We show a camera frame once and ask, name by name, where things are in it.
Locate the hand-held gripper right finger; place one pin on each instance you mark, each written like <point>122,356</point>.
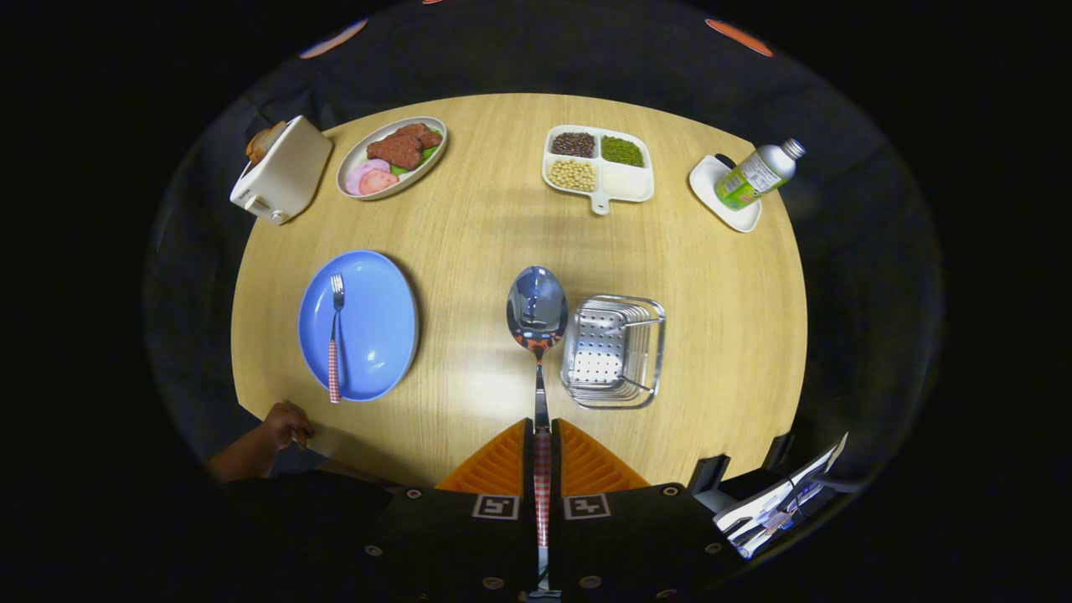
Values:
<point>556,469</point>

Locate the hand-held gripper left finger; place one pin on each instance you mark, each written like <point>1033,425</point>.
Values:
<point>528,469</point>

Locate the metal cutlery basket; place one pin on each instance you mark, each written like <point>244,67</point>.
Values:
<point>595,343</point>

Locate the blue plate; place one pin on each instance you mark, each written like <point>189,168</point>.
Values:
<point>377,327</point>

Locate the yellow soybeans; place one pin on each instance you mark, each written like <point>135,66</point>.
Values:
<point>572,174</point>

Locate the white divided dish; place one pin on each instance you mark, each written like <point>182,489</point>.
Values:
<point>628,182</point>

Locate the small white dish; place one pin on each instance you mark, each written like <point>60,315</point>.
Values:
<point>712,188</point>

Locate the dark pink ham slice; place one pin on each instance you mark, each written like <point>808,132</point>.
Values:
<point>378,182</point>

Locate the green mung beans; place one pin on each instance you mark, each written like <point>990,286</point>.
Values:
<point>622,151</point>

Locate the dark red beans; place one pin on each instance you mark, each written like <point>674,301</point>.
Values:
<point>574,144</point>

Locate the green lettuce leaf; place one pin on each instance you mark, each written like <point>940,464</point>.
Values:
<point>427,155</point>

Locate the light pink ham slice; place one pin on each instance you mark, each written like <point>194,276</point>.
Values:
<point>360,172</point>

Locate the large brown meat patty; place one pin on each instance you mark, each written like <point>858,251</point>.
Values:
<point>395,152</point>

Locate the white oval plate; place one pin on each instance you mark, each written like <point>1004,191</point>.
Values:
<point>356,163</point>

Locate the small brown meat patty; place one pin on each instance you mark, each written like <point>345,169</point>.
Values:
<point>423,134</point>

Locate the green label metal bottle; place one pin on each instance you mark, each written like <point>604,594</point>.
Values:
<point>754,176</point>

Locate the white toaster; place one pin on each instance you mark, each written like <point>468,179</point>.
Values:
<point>289,172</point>

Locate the brown bread slice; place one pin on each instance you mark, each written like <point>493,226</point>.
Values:
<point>261,142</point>

